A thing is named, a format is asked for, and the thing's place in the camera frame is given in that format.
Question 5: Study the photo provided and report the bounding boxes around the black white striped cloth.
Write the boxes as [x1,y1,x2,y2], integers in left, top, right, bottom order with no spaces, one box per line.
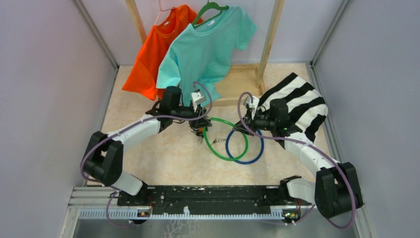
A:
[258,72,328,142]

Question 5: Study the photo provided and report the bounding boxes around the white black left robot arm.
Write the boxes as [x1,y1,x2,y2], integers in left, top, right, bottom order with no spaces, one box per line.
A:
[80,82,212,205]

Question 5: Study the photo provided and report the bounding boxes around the wooden clothes rack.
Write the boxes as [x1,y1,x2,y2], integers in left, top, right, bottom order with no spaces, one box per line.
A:
[124,0,285,108]

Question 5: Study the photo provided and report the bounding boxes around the white slotted cable duct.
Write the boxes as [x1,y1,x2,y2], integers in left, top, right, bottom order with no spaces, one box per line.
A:
[79,206,299,220]

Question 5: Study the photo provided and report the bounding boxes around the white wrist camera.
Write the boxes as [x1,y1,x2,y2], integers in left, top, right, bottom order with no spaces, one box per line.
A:
[243,95,260,119]
[191,91,206,112]

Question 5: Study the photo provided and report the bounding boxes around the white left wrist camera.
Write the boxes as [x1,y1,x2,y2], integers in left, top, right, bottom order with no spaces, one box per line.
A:
[191,91,206,112]

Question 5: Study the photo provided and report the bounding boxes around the orange t-shirt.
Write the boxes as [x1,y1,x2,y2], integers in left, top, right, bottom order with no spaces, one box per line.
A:
[122,4,197,101]

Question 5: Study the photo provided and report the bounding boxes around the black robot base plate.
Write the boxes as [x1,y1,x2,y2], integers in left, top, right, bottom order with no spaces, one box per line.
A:
[117,185,308,215]

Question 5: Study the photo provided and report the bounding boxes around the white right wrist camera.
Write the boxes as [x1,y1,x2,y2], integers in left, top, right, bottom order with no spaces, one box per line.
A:
[243,95,260,119]

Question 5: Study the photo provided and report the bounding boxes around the black-headed padlock keys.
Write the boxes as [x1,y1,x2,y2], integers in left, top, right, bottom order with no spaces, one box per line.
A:
[198,135,204,144]

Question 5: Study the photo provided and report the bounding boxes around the teal t-shirt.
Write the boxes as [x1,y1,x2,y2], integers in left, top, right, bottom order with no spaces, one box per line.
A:
[156,5,257,104]

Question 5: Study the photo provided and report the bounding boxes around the pink clothes hanger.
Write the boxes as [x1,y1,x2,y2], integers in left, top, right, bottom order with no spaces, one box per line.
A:
[153,0,175,26]

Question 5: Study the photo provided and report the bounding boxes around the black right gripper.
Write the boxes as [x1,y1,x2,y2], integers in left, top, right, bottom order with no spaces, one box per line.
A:
[232,108,276,137]

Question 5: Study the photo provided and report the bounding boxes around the silver cable lock keys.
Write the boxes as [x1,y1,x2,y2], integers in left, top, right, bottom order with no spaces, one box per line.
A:
[211,138,226,145]

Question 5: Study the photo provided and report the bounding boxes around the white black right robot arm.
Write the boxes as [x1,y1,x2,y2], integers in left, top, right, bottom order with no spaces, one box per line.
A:
[237,95,364,222]

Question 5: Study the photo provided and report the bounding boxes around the blue cable lock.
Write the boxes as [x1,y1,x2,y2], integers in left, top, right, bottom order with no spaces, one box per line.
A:
[225,129,265,165]

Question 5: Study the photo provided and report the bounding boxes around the green cable lock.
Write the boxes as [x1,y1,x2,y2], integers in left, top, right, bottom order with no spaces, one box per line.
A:
[202,117,249,161]

